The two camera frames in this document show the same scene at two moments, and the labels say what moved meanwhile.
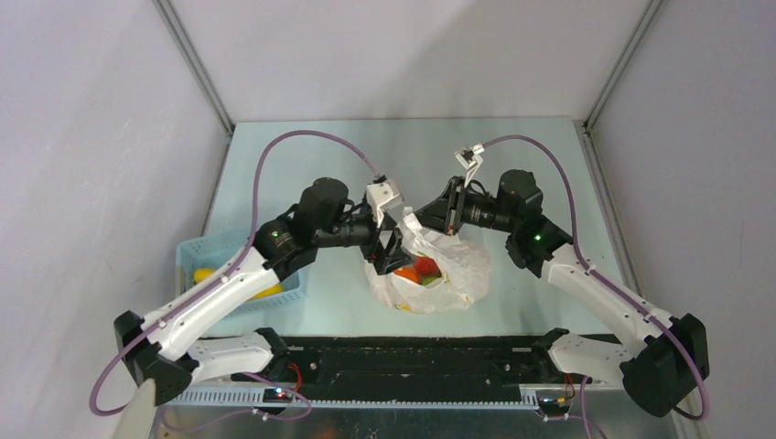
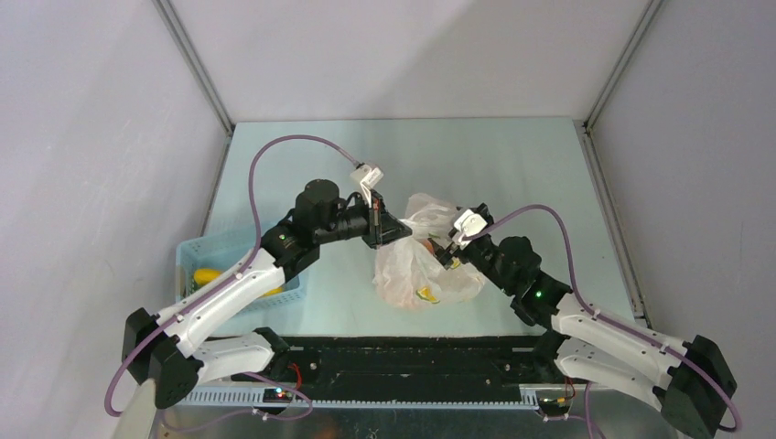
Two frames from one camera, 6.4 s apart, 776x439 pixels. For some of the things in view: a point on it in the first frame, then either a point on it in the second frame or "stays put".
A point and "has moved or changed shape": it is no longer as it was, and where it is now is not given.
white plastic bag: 465,266 has moved or changed shape
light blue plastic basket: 222,252 stays put
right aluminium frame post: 650,14 stays put
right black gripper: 445,214 -> 445,256
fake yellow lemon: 199,274 stays put
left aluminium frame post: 173,20 stays put
